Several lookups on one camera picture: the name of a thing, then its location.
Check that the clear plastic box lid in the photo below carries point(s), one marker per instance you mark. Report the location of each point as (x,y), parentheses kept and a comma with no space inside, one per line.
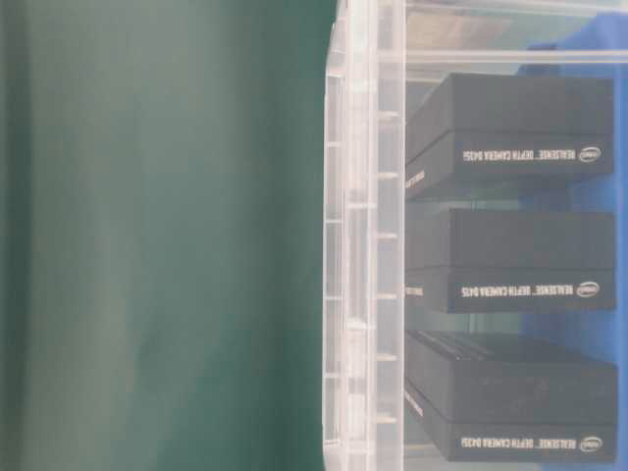
(349,207)

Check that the black RealSense box middle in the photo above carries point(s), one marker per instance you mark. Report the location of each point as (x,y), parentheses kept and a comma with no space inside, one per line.
(481,261)

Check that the black realsense box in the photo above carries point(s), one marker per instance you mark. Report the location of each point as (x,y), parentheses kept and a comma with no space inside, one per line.
(509,398)
(481,261)
(484,136)

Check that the clear plastic storage box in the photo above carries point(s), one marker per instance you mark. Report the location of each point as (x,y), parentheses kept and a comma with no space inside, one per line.
(420,43)

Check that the black RealSense box top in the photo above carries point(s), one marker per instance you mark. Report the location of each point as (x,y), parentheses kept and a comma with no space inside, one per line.
(484,136)

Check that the black RealSense box bottom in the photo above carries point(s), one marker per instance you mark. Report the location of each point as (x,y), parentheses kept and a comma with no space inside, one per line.
(509,398)

